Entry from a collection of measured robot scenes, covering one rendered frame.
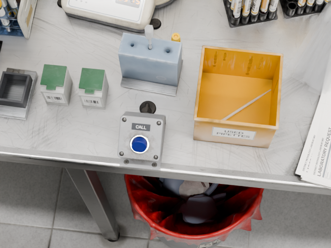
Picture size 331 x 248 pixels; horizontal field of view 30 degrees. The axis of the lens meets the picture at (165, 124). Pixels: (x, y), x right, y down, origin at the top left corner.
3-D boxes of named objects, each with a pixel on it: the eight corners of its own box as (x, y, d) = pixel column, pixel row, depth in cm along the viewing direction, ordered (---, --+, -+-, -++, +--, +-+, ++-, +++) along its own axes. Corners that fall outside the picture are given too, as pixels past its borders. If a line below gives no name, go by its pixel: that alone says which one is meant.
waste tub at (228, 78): (191, 141, 106) (193, 119, 97) (199, 71, 111) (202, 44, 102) (269, 150, 105) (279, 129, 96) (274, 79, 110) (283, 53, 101)
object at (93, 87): (82, 108, 109) (77, 92, 102) (86, 83, 110) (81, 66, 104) (105, 109, 109) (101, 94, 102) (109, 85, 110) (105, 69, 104)
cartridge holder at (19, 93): (-4, 116, 108) (-10, 108, 105) (9, 71, 112) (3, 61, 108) (26, 120, 108) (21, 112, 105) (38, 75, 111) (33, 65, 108)
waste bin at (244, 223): (119, 259, 186) (104, 229, 144) (135, 144, 199) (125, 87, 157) (246, 273, 184) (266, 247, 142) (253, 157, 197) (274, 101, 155)
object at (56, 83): (46, 104, 109) (38, 88, 103) (51, 79, 111) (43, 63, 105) (68, 106, 109) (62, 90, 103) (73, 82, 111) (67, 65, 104)
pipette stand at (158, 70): (120, 86, 110) (115, 61, 101) (129, 52, 113) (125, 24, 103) (175, 96, 109) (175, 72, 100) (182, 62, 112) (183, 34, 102)
